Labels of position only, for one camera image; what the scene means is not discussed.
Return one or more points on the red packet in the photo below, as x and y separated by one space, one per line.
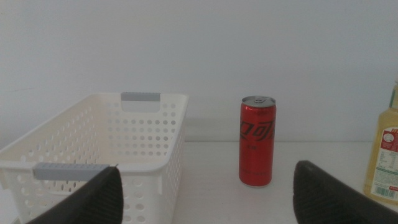
257 149

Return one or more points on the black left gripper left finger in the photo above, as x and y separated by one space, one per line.
93 202

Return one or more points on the yellow tea bottle white cap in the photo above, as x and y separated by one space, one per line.
384 137

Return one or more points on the white perforated plastic basket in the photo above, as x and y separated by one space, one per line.
146 137

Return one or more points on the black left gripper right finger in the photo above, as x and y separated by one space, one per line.
323 199

